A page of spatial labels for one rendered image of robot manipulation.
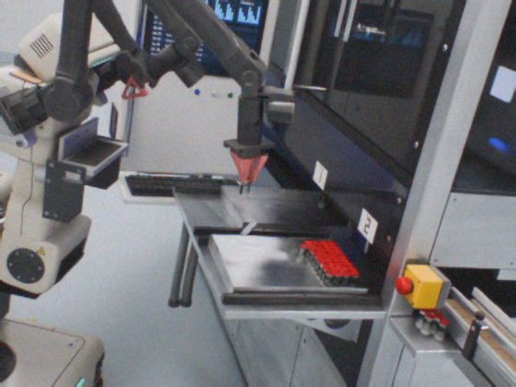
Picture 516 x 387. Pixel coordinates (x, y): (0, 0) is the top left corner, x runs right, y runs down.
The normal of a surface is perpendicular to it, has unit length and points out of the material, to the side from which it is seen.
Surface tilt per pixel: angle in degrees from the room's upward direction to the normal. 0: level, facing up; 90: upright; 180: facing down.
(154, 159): 90
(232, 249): 0
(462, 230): 90
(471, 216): 90
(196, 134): 90
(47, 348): 0
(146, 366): 0
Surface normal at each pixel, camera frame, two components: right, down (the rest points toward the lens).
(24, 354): 0.18, -0.92
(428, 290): 0.28, 0.40
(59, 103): -0.12, 0.42
